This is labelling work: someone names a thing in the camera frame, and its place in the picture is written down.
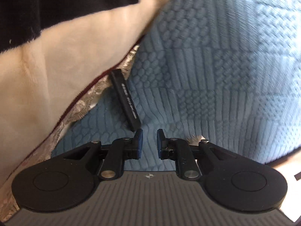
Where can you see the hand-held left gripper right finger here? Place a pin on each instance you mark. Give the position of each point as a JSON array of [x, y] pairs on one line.
[[160, 143]]

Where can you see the red white black striped blanket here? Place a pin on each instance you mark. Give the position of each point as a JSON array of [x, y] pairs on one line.
[[58, 58]]

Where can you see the black rectangular stick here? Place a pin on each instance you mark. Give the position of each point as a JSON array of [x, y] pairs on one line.
[[125, 98]]

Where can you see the blue textured mat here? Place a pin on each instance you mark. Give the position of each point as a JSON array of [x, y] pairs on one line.
[[211, 75]]

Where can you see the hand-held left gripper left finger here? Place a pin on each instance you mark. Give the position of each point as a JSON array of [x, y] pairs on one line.
[[138, 143]]

